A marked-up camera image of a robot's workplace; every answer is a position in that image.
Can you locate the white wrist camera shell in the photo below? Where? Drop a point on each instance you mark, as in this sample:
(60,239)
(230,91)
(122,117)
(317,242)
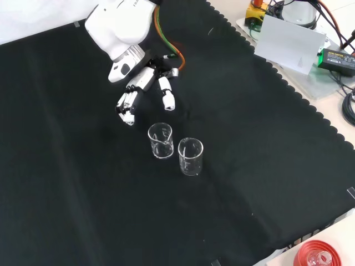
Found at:
(117,72)

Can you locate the grey metal base plate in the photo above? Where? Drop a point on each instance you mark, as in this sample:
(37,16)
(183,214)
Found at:
(321,86)

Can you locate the black power adapter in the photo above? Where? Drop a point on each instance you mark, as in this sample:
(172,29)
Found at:
(337,59)

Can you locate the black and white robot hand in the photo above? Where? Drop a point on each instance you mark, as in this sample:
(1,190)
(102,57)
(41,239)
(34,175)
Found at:
(144,79)

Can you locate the black bench cloth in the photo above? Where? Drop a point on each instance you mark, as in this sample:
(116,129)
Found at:
(111,194)

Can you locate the clear round-bottom glass flask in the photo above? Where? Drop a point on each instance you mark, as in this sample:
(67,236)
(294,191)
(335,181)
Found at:
(323,257)

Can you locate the yellow stop button box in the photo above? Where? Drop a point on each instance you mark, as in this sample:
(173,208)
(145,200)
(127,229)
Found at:
(253,12)

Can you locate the clear glass beaker with spout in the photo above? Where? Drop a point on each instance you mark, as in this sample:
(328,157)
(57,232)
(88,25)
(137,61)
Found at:
(161,153)

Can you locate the clear tape strip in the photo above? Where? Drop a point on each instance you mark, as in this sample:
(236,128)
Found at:
(351,193)
(76,24)
(215,263)

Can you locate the clear glass beaker white print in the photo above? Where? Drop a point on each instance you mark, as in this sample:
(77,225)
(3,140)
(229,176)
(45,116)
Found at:
(190,167)

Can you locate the pale white board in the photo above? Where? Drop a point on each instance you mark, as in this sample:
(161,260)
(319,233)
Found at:
(288,44)

